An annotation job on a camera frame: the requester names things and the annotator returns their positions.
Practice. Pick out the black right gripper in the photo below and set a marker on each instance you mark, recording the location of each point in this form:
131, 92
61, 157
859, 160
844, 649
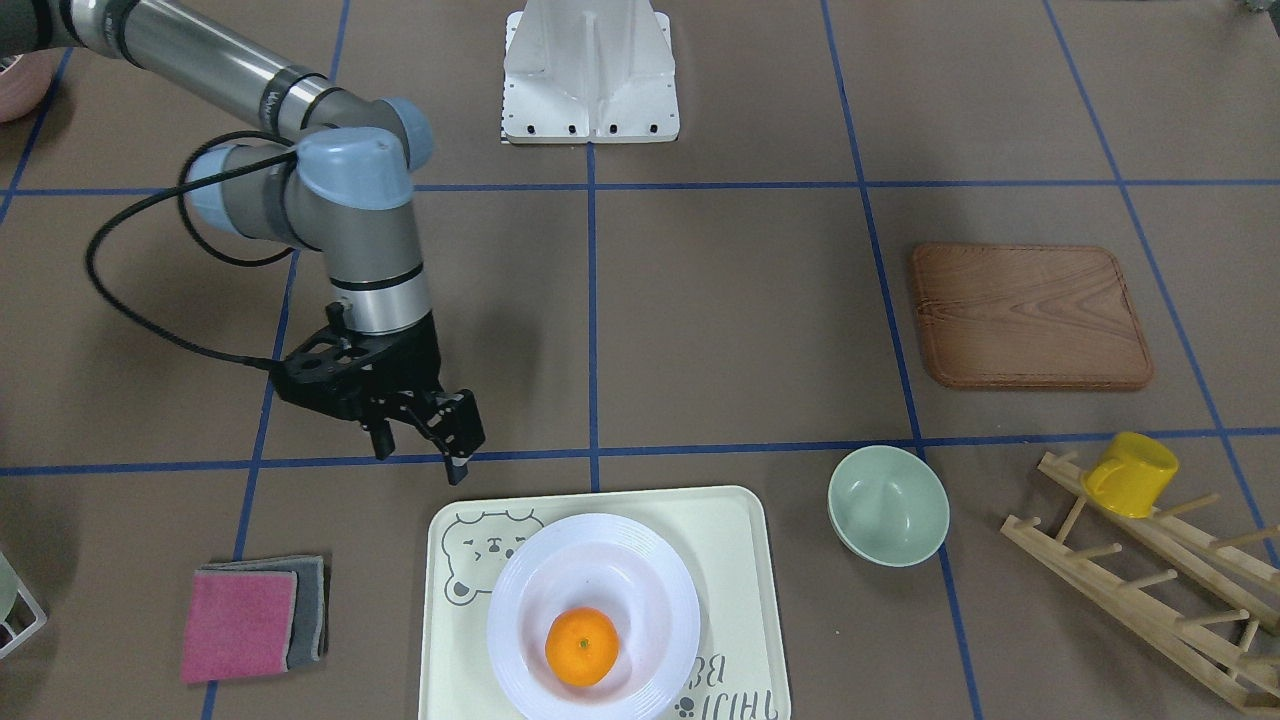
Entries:
417, 360

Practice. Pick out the white round plate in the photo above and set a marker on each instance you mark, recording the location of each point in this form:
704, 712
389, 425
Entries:
614, 565

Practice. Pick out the orange fruit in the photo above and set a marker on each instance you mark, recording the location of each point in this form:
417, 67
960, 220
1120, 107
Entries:
581, 647

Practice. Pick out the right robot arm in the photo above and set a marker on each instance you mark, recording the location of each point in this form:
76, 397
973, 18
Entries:
318, 168

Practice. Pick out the cream bear tray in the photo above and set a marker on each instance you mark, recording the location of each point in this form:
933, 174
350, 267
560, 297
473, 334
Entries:
720, 532

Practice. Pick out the grey cloth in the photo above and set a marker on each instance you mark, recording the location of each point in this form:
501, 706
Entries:
309, 607

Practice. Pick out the pink cloth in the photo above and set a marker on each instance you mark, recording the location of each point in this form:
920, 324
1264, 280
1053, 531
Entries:
239, 624

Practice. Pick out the mint green bowl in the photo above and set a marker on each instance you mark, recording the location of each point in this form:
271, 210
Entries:
888, 507

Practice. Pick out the pink bowl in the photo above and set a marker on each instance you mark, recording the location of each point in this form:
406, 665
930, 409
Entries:
25, 81

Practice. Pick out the wooden cutting board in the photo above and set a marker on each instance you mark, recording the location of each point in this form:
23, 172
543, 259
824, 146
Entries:
1000, 316

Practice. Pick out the yellow mug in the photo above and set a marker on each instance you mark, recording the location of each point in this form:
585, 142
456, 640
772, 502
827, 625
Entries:
1131, 474

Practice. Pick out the wooden peg drying rack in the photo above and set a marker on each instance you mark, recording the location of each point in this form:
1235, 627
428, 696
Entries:
1206, 611

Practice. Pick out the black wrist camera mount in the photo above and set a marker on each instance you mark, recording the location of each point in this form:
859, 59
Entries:
331, 372

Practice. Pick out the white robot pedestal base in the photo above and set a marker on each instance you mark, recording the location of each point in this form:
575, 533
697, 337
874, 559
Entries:
589, 72

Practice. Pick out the white wire cup rack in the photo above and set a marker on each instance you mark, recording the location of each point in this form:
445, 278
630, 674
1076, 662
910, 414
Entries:
21, 615

